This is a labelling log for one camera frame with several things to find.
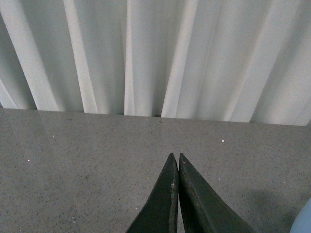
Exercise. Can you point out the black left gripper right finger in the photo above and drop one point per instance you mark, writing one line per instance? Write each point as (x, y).
(203, 210)

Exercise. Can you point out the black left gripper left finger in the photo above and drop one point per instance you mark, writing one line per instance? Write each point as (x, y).
(160, 212)

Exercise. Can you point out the blue plastic cup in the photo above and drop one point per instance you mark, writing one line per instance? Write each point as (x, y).
(302, 223)

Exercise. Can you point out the white pleated curtain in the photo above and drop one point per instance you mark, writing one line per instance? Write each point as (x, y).
(228, 60)

